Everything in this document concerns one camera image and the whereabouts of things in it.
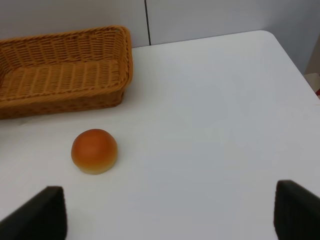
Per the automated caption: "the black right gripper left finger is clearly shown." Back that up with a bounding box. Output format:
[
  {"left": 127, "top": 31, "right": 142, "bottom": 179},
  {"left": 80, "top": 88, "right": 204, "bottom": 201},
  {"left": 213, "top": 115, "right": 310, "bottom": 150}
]
[{"left": 0, "top": 186, "right": 68, "bottom": 240}]

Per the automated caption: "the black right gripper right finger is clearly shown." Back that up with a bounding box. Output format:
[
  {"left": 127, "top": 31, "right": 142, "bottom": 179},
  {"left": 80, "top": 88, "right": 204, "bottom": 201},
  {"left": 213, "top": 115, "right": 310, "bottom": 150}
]
[{"left": 273, "top": 180, "right": 320, "bottom": 240}]

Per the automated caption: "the red yellow peach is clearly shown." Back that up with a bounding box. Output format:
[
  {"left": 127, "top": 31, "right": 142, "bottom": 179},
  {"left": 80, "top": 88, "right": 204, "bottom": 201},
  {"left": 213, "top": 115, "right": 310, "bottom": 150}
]
[{"left": 71, "top": 129, "right": 118, "bottom": 175}]

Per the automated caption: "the light orange wicker basket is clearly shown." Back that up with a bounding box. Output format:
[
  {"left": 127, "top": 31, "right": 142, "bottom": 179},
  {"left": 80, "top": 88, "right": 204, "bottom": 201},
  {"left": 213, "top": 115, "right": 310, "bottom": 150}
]
[{"left": 0, "top": 25, "right": 133, "bottom": 119}]

